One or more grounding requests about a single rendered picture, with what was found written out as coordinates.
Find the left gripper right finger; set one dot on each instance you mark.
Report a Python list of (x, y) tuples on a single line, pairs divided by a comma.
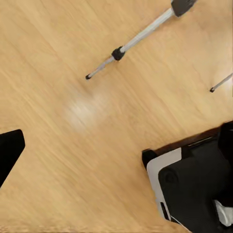
[(225, 144)]

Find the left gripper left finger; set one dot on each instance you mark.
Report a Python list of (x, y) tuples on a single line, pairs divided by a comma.
[(12, 145)]

